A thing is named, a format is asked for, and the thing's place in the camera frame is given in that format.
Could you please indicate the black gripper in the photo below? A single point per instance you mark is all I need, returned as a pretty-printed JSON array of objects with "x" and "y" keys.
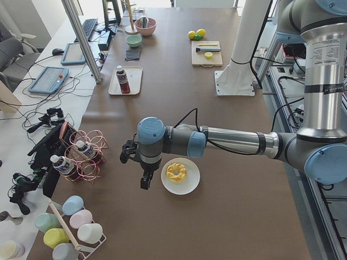
[{"x": 147, "y": 169}]

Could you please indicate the twisted ring donut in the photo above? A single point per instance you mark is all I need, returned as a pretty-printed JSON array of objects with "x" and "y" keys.
[{"x": 176, "y": 172}]

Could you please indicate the white plate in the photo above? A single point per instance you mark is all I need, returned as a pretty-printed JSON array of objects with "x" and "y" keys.
[{"x": 188, "y": 184}]

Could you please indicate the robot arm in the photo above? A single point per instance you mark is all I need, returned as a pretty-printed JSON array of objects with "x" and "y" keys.
[{"x": 318, "y": 148}]

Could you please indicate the cream rabbit tray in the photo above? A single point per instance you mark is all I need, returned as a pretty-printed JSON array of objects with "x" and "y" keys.
[{"x": 134, "y": 76}]

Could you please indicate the dark tea bottle on tray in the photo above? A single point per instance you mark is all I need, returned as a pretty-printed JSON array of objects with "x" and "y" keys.
[{"x": 122, "y": 79}]

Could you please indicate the bottle in rack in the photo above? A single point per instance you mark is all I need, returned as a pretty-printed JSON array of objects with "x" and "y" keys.
[
  {"x": 66, "y": 167},
  {"x": 91, "y": 154}
]

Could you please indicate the pink cup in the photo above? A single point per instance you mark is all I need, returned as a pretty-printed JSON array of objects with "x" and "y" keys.
[{"x": 80, "y": 218}]

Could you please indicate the blue cup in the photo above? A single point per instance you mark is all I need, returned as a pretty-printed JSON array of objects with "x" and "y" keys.
[{"x": 72, "y": 205}]

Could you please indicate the white cup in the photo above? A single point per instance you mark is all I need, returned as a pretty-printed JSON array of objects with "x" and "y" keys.
[{"x": 90, "y": 233}]

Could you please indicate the white cup rack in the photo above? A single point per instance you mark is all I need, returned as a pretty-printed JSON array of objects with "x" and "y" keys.
[{"x": 85, "y": 250}]

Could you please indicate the grey cup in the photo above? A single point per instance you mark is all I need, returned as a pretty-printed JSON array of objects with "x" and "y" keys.
[{"x": 65, "y": 251}]

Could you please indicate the green cup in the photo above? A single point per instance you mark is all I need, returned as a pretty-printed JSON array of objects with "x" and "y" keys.
[{"x": 47, "y": 221}]

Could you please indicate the yellow cup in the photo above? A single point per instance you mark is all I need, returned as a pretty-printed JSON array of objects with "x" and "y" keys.
[{"x": 54, "y": 237}]

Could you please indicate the grey folded cloth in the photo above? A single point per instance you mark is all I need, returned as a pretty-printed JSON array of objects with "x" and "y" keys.
[{"x": 133, "y": 54}]

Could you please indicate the wooden cutting board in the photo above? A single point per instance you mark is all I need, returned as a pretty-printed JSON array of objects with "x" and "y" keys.
[{"x": 198, "y": 59}]

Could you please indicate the half lemon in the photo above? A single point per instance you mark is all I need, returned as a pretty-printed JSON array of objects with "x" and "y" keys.
[{"x": 208, "y": 55}]

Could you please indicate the steel cylinder muddler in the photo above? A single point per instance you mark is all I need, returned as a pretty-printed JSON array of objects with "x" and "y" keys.
[{"x": 207, "y": 49}]

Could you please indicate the mint green bowl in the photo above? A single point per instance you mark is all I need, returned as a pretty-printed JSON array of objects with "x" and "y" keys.
[{"x": 134, "y": 41}]

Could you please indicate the blue teach pendant near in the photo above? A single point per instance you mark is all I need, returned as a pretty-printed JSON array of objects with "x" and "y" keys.
[{"x": 49, "y": 80}]

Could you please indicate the blue teach pendant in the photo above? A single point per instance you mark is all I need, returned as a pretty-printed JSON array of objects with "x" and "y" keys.
[
  {"x": 49, "y": 80},
  {"x": 73, "y": 55}
]

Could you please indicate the yellow plastic knife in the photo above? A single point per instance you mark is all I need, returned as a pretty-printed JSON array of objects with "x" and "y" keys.
[{"x": 207, "y": 44}]

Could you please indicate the blue teach pendant far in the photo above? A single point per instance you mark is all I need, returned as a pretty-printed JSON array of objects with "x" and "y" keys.
[{"x": 73, "y": 55}]

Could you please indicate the pink bowl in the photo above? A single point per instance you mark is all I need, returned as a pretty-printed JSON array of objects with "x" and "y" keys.
[{"x": 149, "y": 30}]

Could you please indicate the wooden mug tree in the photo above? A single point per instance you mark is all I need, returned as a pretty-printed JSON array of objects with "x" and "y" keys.
[{"x": 130, "y": 29}]

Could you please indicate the green lime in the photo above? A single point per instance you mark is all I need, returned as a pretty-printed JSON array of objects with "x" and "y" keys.
[{"x": 197, "y": 37}]

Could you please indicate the yellow lemon lower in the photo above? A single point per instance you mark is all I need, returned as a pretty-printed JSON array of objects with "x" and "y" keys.
[{"x": 191, "y": 34}]

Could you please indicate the yellow lemon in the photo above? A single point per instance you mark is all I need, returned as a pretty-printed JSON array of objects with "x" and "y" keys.
[
  {"x": 191, "y": 34},
  {"x": 201, "y": 32}
]

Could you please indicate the yellow lemon upper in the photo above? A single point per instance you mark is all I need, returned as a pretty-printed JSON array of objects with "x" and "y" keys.
[{"x": 201, "y": 32}]

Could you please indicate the steel scoop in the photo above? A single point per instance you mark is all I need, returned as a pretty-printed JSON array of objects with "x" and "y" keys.
[{"x": 143, "y": 22}]

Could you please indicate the black computer mouse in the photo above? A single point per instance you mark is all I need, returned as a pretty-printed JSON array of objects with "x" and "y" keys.
[{"x": 57, "y": 51}]

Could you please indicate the cream cup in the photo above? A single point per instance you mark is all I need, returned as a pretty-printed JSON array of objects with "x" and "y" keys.
[{"x": 11, "y": 250}]

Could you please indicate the black keyboard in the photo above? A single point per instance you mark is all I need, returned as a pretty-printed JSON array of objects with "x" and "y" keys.
[{"x": 88, "y": 27}]

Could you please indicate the copper wire bottle rack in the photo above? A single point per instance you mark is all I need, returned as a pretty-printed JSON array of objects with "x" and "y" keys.
[{"x": 87, "y": 168}]

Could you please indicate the black camera tripod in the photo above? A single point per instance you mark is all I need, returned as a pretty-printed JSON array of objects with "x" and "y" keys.
[{"x": 53, "y": 117}]

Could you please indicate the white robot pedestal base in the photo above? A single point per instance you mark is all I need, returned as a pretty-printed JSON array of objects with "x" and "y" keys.
[{"x": 237, "y": 78}]

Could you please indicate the aluminium frame post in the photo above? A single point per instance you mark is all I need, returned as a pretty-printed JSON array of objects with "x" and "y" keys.
[{"x": 73, "y": 17}]

